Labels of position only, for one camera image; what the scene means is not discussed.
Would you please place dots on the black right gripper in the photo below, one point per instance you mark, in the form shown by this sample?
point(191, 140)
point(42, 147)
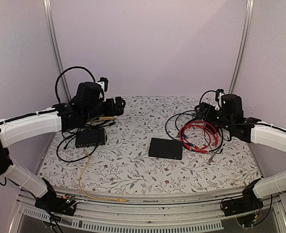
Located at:
point(204, 106)

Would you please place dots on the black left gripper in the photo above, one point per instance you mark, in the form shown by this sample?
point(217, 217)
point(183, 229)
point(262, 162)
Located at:
point(112, 111)

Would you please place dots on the black ethernet cable teal boot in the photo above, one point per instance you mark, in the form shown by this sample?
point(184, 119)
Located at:
point(212, 138)

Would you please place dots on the black network switch box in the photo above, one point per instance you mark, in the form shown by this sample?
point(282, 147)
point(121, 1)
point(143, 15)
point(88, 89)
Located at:
point(165, 148)

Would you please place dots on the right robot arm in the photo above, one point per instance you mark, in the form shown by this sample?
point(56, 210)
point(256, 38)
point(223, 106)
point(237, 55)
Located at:
point(254, 130)

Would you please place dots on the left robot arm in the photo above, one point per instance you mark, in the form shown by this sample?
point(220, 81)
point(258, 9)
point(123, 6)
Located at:
point(61, 117)

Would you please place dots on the yellow woven mat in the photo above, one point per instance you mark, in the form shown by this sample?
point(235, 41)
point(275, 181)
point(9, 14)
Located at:
point(105, 118)

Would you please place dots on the floral patterned table cloth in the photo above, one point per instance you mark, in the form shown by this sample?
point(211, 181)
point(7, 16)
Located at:
point(130, 163)

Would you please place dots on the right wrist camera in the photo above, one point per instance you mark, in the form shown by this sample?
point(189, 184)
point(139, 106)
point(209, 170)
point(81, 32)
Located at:
point(230, 105)

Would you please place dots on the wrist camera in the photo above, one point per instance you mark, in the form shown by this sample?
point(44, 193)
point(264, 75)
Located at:
point(103, 82)
point(230, 105)

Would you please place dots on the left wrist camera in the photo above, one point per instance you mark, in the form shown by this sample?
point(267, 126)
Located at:
point(103, 82)

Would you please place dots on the right aluminium frame post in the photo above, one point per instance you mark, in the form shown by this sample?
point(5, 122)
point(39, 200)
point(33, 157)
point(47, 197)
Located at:
point(242, 45)

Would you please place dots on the aluminium frame post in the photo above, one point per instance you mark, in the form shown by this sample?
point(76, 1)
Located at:
point(242, 45)
point(54, 44)

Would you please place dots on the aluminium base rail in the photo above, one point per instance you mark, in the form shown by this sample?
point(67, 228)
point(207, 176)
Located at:
point(174, 213)

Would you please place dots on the left aluminium frame post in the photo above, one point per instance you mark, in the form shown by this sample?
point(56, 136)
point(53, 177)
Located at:
point(54, 44)

